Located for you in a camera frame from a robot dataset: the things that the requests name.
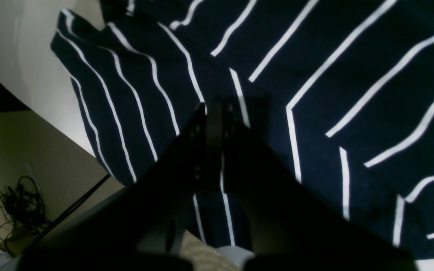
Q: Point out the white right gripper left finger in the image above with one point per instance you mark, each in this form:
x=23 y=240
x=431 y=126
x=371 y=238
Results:
x=140 y=228

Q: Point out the navy white striped t-shirt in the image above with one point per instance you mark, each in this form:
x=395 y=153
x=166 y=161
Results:
x=341 y=90

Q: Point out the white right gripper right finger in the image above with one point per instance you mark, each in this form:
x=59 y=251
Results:
x=290 y=228

